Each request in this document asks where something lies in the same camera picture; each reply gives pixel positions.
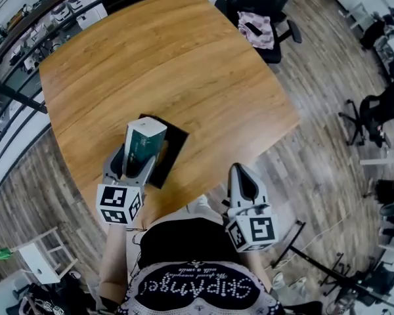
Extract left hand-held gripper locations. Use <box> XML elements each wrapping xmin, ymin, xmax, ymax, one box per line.
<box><xmin>95</xmin><ymin>144</ymin><xmax>160</xmax><ymax>226</ymax></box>

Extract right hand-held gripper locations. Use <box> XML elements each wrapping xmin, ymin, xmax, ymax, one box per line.
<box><xmin>225</xmin><ymin>163</ymin><xmax>280</xmax><ymax>253</ymax></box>

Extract green and white box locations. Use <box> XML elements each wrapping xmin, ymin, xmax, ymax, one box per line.
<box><xmin>121</xmin><ymin>116</ymin><xmax>167</xmax><ymax>177</ymax></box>

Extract person's left forearm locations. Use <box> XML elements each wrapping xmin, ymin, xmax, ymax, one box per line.
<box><xmin>98</xmin><ymin>223</ymin><xmax>129</xmax><ymax>303</ymax></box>

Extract person's right forearm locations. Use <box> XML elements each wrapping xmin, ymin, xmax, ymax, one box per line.
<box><xmin>238</xmin><ymin>249</ymin><xmax>273</xmax><ymax>291</ymax></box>

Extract beige trousers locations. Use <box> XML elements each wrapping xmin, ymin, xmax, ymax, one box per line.
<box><xmin>131</xmin><ymin>194</ymin><xmax>224</xmax><ymax>232</ymax></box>

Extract black skirt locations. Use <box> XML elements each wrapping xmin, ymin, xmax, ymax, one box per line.
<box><xmin>139</xmin><ymin>217</ymin><xmax>240</xmax><ymax>268</ymax></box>

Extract black metal stand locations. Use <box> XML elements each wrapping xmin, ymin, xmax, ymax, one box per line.
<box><xmin>271</xmin><ymin>220</ymin><xmax>394</xmax><ymax>308</ymax></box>

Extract black white patterned shirt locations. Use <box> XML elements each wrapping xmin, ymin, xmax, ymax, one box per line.
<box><xmin>116</xmin><ymin>261</ymin><xmax>283</xmax><ymax>315</ymax></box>

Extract wooden table with white legs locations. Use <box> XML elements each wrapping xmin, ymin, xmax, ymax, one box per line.
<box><xmin>38</xmin><ymin>0</ymin><xmax>300</xmax><ymax>229</ymax></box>

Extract white stool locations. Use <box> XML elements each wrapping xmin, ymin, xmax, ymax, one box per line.
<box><xmin>11</xmin><ymin>226</ymin><xmax>79</xmax><ymax>285</ymax></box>

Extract black metal railing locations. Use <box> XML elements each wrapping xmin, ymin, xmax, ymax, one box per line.
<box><xmin>0</xmin><ymin>0</ymin><xmax>234</xmax><ymax>209</ymax></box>

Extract pink checked cloth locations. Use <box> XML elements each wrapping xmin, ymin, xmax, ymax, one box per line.
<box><xmin>238</xmin><ymin>10</ymin><xmax>275</xmax><ymax>51</ymax></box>

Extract black phone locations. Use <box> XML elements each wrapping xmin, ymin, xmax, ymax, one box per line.
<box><xmin>244</xmin><ymin>21</ymin><xmax>263</xmax><ymax>36</ymax></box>

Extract white side table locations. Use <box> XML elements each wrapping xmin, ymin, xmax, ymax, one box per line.
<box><xmin>339</xmin><ymin>1</ymin><xmax>368</xmax><ymax>29</ymax></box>

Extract white cable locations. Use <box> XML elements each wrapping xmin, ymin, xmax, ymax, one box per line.
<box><xmin>275</xmin><ymin>211</ymin><xmax>352</xmax><ymax>268</ymax></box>

